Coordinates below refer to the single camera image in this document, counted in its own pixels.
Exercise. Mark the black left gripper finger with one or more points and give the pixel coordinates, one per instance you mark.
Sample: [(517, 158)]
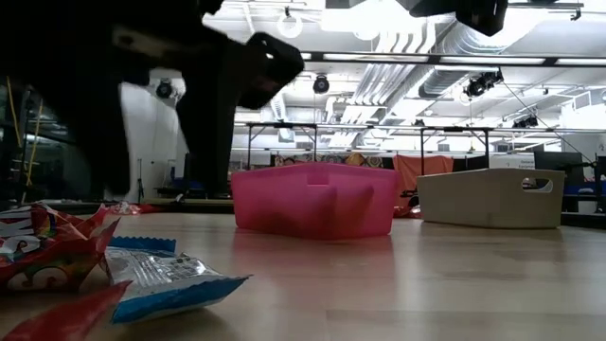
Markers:
[(208, 132), (104, 142)]

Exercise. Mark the red Skittles packet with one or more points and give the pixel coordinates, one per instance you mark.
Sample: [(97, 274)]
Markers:
[(128, 208), (61, 322), (47, 256), (407, 213)]

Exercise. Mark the blue and silver candy packet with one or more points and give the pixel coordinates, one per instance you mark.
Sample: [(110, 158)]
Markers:
[(161, 284)]

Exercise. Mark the white plastic bin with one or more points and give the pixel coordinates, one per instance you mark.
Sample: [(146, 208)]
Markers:
[(473, 199)]

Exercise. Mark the thin black tripod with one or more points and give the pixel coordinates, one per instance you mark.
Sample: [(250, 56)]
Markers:
[(140, 184)]

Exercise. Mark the black overhead crossbeam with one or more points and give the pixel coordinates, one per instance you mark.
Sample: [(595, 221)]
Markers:
[(426, 59)]

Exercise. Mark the pink plastic bin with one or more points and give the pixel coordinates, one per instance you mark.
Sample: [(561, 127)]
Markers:
[(284, 203)]

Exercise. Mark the white sign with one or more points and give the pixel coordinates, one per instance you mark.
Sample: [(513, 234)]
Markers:
[(511, 162)]

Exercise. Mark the colourful patterned cloth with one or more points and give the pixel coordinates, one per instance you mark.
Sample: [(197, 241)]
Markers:
[(364, 160)]

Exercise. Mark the orange cloth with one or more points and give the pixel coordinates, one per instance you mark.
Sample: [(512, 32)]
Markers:
[(421, 175)]

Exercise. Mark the black computer monitor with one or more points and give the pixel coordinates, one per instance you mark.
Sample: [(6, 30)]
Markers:
[(558, 166)]

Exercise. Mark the black ceiling camera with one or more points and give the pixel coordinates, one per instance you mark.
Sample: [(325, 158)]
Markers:
[(164, 89), (525, 122), (480, 85), (321, 84)]

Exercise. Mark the black metal rig frame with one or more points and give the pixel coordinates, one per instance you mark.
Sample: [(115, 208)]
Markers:
[(422, 142), (249, 142)]

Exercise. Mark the black aluminium table frame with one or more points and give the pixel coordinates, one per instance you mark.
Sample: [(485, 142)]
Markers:
[(189, 206)]

